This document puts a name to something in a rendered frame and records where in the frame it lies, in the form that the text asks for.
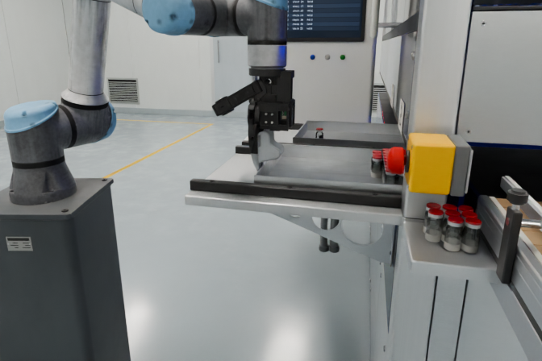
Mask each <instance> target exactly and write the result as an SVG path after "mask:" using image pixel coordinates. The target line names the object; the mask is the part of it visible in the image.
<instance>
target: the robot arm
mask: <svg viewBox="0 0 542 361"><path fill-rule="evenodd" d="M111 1H112V2H115V3H117V4H119V5H120V6H122V7H124V8H126V9H128V10H130V11H132V12H133V13H135V14H137V15H139V16H141V17H143V18H144V21H145V22H146V23H147V24H148V26H149V27H150V28H151V29H152V30H153V31H155V32H157V33H160V34H166V35H172V36H176V35H204V36H210V37H220V36H247V37H248V66H249V67H251V68H249V69H248V73H249V76H255V77H259V79H258V80H256V81H254V82H252V83H251V84H249V85H247V86H245V87H243V88H242V89H240V90H238V91H236V92H235V93H233V94H231V95H230V96H226V97H223V98H220V99H219V100H218V101H216V102H215V104H214V105H213V106H212V109H213V111H214V112H215V114H216V116H217V117H218V116H220V115H222V116H224V115H226V114H230V113H231V112H232V111H233V110H234V108H236V107H237V106H239V105H240V104H242V103H244V102H246V101H247V100H248V101H249V103H250V104H249V105H248V144H249V150H250V153H251V157H252V162H253V164H254V166H255V168H256V170H257V171H258V170H259V169H260V167H261V166H262V165H263V163H264V161H268V160H276V159H278V158H279V157H280V156H281V154H282V153H283V152H284V146H283V145H282V144H280V143H279V142H277V141H276V140H275V139H274V131H288V130H289V127H292V126H293V125H294V116H295V99H293V98H292V95H293V78H294V70H286V69H285V68H283V67H285V66H286V59H287V46H285V45H287V15H288V10H289V7H288V4H287V0H72V18H71V35H70V52H69V85H68V88H67V89H66V90H65V91H63V92H62V93H61V100H60V104H59V105H57V104H56V102H55V101H53V100H39V101H35V102H25V103H21V104H18V105H15V106H12V107H10V108H8V109H7V110H6V111H5V113H4V115H3V118H4V123H5V126H4V131H5V132H6V137H7V142H8V147H9V151H10V159H11V163H12V168H13V171H12V175H11V179H10V187H9V198H10V202H12V203H14V204H16V205H41V204H46V203H50V202H54V201H59V200H62V199H65V198H67V197H70V196H72V195H73V194H75V192H76V191H77V183H76V181H75V179H74V177H73V175H72V173H71V172H70V170H69V167H68V165H67V164H66V162H65V152H64V149H67V148H71V147H77V146H81V145H84V144H87V143H96V142H99V141H101V140H103V139H106V138H108V137H109V136H111V134H112V133H113V132H114V130H115V126H116V120H117V118H116V113H114V110H115V108H114V107H113V106H112V104H111V103H110V102H109V98H108V97H107V96H106V95H105V94H104V92H103V91H104V81H105V72H106V54H107V44H108V35H109V25H110V6H111ZM269 79H270V80H271V84H270V80H269Z"/></svg>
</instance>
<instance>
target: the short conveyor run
mask: <svg viewBox="0 0 542 361"><path fill-rule="evenodd" d="M500 187H501V188H502V189H503V190H504V191H505V192H506V194H507V199H502V198H495V197H488V196H487V195H480V196H479V197H478V199H477V206H476V212H475V213H476V214H477V219H480V220H481V221H482V226H481V228H479V229H480V230H481V238H482V241H483V243H484V244H485V245H486V248H487V249H488V251H489V253H490V254H491V256H492V258H493V259H494V262H495V263H496V264H497V270H496V274H497V276H498V283H497V284H495V283H490V285H491V287H492V289H493V290H494V293H495V295H496V297H497V298H498V301H499V303H500V305H501V306H502V309H503V311H504V313H505V314H506V316H507V319H508V321H509V322H510V324H511V327H512V329H513V331H514V332H515V335H516V337H517V339H518V340H519V343H520V345H521V347H522V348H523V351H524V353H525V355H526V356H527V359H528V361H542V201H535V200H534V199H533V198H532V197H531V196H530V195H529V193H527V191H526V190H525V189H522V188H521V187H520V186H519V185H518V184H517V183H516V182H515V181H514V180H512V179H511V178H510V177H509V176H505V177H504V176H502V179H501V184H500Z"/></svg>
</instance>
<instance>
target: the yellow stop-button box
mask: <svg viewBox="0 0 542 361"><path fill-rule="evenodd" d="M470 150H471V147H470V146H469V145H468V144H467V143H466V142H465V140H464V139H463V138H462V137H461V136H460V135H442V134H424V133H410V134H409V136H408V145H407V151H406V156H405V157H406V165H405V173H404V176H405V177H406V183H407V188H408V189H409V191H410V192H412V193H429V194H439V195H449V194H450V195H451V196H456V197H463V196H464V195H465V184H466V178H467V172H468V166H469V156H470Z"/></svg>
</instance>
